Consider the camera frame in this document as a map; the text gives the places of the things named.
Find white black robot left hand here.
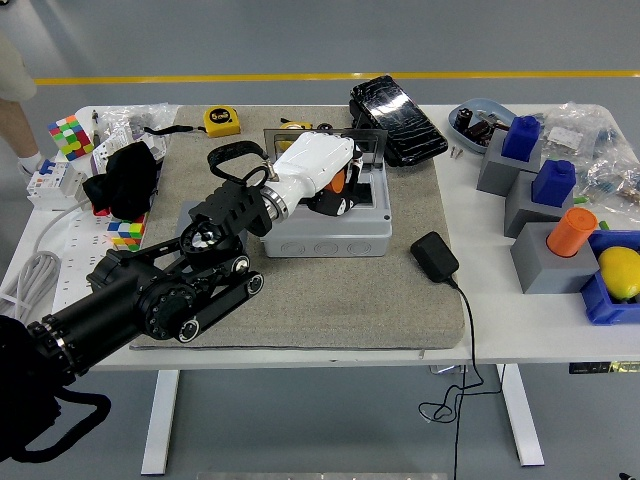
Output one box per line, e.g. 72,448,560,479
260,131,364,217

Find grey electrical box with lid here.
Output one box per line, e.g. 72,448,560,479
259,127,393,259

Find yellow chrome tape measure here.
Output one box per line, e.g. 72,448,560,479
278,118,315,151

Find black glossy case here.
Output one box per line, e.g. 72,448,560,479
348,74,449,169

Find black table control panel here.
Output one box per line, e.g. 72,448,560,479
568,360,640,375

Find white table leg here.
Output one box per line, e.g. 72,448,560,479
140,369,180,476
494,363,545,467

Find grey-brown mat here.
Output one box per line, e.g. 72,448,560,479
128,103,466,351

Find black power adapter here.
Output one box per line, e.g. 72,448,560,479
409,231,460,284

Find dark brown capacitor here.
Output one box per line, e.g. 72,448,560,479
467,119,496,146

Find light blue dish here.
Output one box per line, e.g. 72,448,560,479
448,97,519,155

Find blue plastic bin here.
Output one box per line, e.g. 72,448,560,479
579,229,640,326

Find grey block holder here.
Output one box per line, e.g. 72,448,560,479
509,221,601,295
475,130,544,197
503,170,575,239

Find black cloth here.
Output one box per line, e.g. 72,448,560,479
82,141,159,221

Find clear plastic bag with items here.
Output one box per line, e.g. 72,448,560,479
92,102,181,166

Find small colourful puzzle cube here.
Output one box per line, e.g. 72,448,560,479
107,212,150,252

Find yellow lemon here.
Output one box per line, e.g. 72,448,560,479
597,246,640,302

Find blue bottle-shaped block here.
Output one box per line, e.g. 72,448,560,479
530,159,577,207
501,115,542,162

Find white purple packet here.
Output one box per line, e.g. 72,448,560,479
91,138,121,174

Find large colourful puzzle cube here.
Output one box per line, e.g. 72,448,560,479
47,114,96,161

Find white power strip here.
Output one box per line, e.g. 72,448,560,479
52,209,151,312

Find white circuit breaker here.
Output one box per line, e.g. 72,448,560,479
25,158,89,212

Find clear plastic bags of parts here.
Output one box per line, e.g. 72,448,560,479
542,102,640,221

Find person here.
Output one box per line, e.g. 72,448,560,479
0,27,47,177

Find yellow tape measure with strap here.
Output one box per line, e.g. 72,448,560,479
142,106,242,139

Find black adapter cord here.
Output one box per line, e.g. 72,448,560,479
417,277,503,480

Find white coiled cable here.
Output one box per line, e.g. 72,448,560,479
0,199,86,326

